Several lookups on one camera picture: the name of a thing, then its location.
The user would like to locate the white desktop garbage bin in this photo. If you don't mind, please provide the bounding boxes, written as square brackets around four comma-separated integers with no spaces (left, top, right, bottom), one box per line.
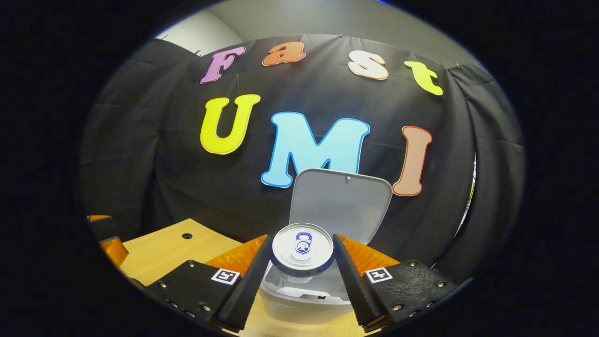
[259,168,394,326]

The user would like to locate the black backdrop cloth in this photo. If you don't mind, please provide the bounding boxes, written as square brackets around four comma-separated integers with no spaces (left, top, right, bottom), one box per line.
[80,34,525,281]

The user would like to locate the wooden desktop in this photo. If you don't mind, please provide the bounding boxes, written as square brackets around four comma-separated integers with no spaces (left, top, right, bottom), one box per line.
[119,218,375,337]

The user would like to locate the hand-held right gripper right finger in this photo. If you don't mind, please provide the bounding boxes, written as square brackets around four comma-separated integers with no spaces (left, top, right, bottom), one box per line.
[332,233,461,333]

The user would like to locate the silver pop can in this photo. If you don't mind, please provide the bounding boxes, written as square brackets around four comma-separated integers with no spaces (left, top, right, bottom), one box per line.
[270,223,335,278]

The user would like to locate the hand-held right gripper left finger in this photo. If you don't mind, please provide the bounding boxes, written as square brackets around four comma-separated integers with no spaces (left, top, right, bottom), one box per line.
[140,234,273,334]

